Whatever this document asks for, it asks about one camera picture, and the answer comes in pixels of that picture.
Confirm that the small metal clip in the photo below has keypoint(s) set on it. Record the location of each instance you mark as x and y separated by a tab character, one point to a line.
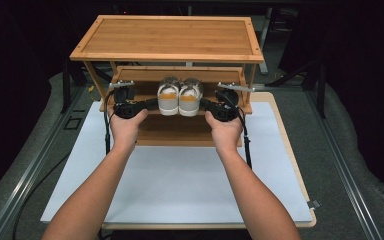
314	204

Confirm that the person's right hand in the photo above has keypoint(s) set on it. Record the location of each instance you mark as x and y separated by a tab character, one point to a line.
226	135

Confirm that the wooden shoe rack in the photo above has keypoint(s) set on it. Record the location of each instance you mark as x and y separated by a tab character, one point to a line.
170	38

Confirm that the metal stand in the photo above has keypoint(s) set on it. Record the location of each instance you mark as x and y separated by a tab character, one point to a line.
265	40

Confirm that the person's left hand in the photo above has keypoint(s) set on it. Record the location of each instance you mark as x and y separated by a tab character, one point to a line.
125	131

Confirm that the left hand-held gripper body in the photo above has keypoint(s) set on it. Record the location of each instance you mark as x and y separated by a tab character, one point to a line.
126	108

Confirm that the grey metal rail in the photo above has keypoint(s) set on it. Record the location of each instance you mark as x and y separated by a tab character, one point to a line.
343	166
30	170

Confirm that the white sneaker with orange insole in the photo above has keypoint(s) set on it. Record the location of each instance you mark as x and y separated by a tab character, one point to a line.
189	101
168	100

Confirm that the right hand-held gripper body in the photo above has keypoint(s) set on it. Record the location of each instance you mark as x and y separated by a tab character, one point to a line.
225	111

